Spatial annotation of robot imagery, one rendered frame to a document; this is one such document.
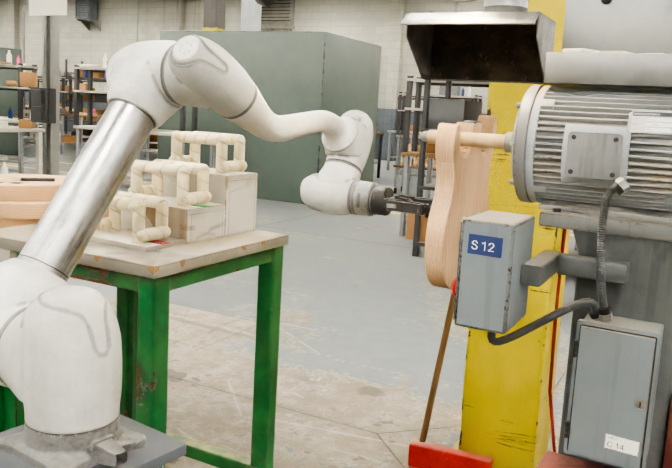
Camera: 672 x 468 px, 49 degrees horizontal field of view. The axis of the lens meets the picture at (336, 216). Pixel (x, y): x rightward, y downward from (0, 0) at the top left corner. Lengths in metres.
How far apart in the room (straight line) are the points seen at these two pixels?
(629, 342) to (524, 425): 1.32
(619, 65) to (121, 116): 0.99
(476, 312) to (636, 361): 0.31
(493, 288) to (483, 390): 1.43
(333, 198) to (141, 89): 0.59
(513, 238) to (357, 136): 0.72
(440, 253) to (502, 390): 1.15
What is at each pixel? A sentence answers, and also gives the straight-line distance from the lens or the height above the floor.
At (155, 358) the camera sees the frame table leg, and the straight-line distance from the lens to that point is 1.77.
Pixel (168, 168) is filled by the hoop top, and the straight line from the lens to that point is 2.01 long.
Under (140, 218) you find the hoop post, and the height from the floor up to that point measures 1.01.
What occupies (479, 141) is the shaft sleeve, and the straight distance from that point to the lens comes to 1.67.
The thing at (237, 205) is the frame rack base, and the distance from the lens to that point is 2.11.
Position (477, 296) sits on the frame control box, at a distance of 1.35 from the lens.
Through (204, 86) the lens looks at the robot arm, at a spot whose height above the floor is 1.33.
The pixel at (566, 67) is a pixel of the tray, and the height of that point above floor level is 1.41.
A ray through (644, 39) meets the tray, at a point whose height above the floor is 1.48.
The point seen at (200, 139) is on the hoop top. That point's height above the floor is 1.19.
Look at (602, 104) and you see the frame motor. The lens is 1.54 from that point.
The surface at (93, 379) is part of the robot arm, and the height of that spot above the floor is 0.85.
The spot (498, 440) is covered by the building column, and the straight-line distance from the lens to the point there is 2.79.
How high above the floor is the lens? 1.30
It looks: 8 degrees down
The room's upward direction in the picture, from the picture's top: 3 degrees clockwise
